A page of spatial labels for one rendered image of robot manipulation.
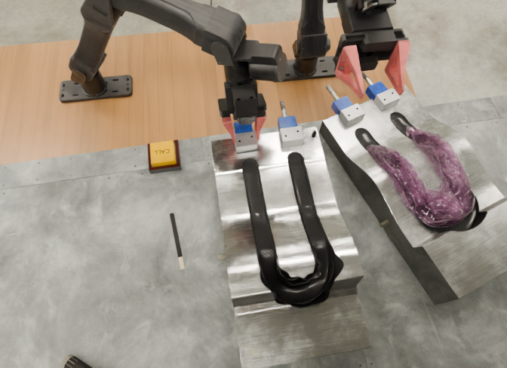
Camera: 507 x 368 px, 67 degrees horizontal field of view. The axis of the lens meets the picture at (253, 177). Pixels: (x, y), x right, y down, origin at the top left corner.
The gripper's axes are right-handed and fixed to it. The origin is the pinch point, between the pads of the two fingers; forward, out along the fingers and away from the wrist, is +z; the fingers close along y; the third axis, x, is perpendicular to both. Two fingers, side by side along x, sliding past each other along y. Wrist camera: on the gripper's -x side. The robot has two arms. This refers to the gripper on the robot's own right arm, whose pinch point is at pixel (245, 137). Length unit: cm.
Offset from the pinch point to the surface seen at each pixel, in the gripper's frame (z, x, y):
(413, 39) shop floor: 29, 136, 114
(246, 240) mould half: 12.3, -20.6, -3.6
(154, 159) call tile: 5.5, 5.3, -22.8
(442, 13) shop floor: 21, 151, 139
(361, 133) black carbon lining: 5.4, 3.4, 29.7
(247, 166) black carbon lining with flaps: 5.3, -4.0, -0.6
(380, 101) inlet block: -0.3, 8.0, 36.1
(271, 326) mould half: 24.8, -33.2, -1.1
